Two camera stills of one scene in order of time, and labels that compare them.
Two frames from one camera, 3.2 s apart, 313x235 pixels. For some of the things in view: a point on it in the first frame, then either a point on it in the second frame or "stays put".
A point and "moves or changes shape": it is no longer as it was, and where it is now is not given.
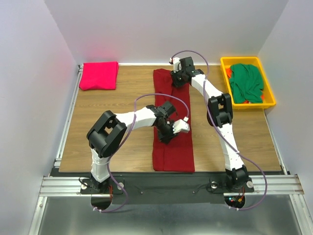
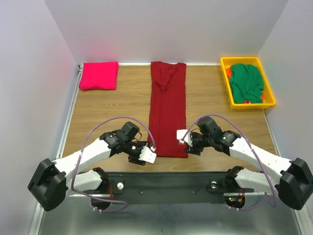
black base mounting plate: x=165 y=189 stays put
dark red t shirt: x=178 y=155 moves or changes shape
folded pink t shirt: x=99 y=75 stays put
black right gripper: x=176 y=82 → x=193 y=150
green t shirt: x=247 y=82 stays put
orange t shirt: x=229 y=72 stays put
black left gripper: x=166 y=138 → x=135 y=159
